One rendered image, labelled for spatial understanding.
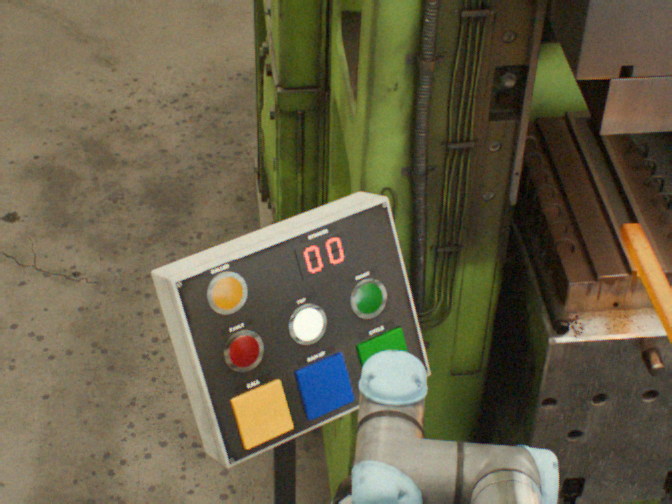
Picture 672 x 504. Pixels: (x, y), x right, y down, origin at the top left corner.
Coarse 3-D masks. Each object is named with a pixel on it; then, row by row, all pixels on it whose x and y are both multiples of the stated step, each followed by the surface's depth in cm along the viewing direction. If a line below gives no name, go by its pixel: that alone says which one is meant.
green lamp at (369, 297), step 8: (360, 288) 176; (368, 288) 177; (376, 288) 177; (360, 296) 176; (368, 296) 177; (376, 296) 178; (360, 304) 177; (368, 304) 177; (376, 304) 178; (368, 312) 177
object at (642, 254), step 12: (624, 228) 202; (636, 228) 202; (636, 240) 200; (636, 252) 197; (648, 252) 197; (636, 264) 197; (648, 264) 195; (648, 276) 193; (660, 276) 193; (648, 288) 193; (660, 288) 191; (660, 300) 189; (660, 312) 188
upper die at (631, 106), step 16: (576, 80) 186; (592, 80) 178; (608, 80) 171; (624, 80) 171; (640, 80) 171; (656, 80) 171; (592, 96) 179; (608, 96) 172; (624, 96) 173; (640, 96) 173; (656, 96) 173; (592, 112) 179; (608, 112) 174; (624, 112) 175; (640, 112) 175; (656, 112) 175; (608, 128) 176; (624, 128) 176; (640, 128) 177; (656, 128) 177
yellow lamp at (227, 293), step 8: (224, 280) 166; (232, 280) 167; (216, 288) 166; (224, 288) 166; (232, 288) 167; (240, 288) 168; (216, 296) 166; (224, 296) 167; (232, 296) 167; (240, 296) 168; (216, 304) 166; (224, 304) 167; (232, 304) 167
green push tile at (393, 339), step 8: (400, 328) 180; (376, 336) 179; (384, 336) 179; (392, 336) 179; (400, 336) 180; (360, 344) 177; (368, 344) 178; (376, 344) 178; (384, 344) 179; (392, 344) 180; (400, 344) 180; (360, 352) 177; (368, 352) 178; (376, 352) 178; (360, 360) 178
